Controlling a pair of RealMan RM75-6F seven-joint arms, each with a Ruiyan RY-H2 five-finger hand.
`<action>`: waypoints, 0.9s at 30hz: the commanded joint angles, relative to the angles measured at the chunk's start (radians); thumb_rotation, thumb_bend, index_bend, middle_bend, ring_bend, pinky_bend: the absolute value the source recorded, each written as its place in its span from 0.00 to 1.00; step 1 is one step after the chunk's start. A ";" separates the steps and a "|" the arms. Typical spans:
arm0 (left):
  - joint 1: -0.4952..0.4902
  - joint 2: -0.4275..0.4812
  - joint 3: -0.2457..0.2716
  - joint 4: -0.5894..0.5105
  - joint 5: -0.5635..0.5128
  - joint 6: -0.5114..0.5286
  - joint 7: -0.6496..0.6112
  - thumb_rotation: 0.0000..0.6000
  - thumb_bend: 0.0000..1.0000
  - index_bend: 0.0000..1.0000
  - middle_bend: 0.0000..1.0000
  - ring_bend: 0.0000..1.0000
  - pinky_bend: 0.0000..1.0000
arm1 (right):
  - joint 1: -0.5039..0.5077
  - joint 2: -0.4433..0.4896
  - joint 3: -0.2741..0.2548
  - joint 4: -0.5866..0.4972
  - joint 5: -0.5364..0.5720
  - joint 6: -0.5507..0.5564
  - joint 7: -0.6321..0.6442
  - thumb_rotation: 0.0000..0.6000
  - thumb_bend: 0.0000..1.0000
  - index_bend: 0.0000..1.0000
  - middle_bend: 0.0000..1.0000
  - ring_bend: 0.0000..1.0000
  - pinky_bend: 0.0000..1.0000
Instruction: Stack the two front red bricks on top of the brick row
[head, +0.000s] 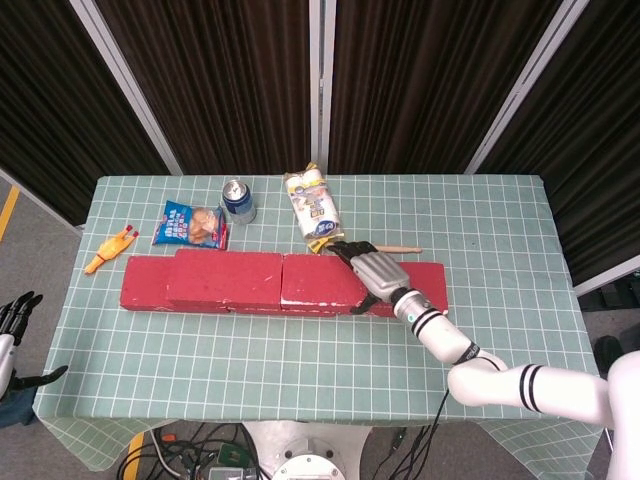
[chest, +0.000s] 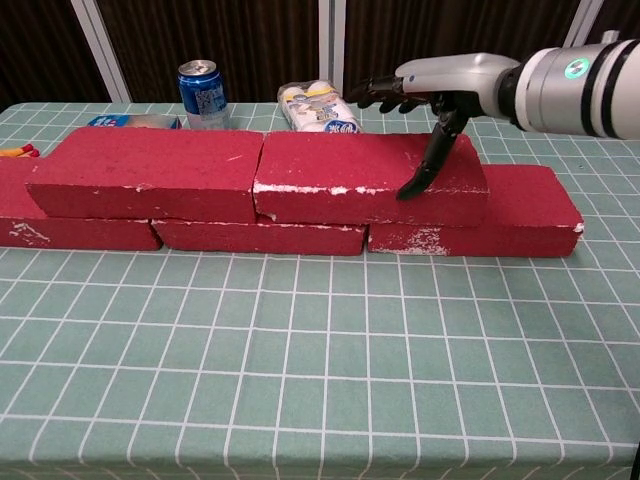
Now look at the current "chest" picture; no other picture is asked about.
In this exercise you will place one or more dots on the red foam brick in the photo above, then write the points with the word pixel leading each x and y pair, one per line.
pixel 260 240
pixel 75 235
pixel 140 170
pixel 340 165
pixel 525 210

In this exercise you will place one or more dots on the green checked tablecloth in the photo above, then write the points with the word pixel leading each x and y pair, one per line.
pixel 300 360

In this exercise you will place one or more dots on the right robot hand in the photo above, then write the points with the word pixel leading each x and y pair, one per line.
pixel 460 75

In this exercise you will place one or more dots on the blue snack bag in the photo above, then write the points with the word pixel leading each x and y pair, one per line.
pixel 135 121

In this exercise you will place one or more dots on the dark ribbed partition panel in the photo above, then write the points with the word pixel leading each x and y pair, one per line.
pixel 40 50
pixel 622 17
pixel 225 35
pixel 425 30

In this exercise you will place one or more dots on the yellow rubber chicken toy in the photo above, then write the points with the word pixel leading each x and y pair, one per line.
pixel 20 151

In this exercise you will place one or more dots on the white partition post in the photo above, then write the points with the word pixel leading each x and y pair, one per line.
pixel 585 20
pixel 102 50
pixel 331 45

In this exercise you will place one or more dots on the blue soda can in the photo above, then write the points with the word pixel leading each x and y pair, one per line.
pixel 202 95

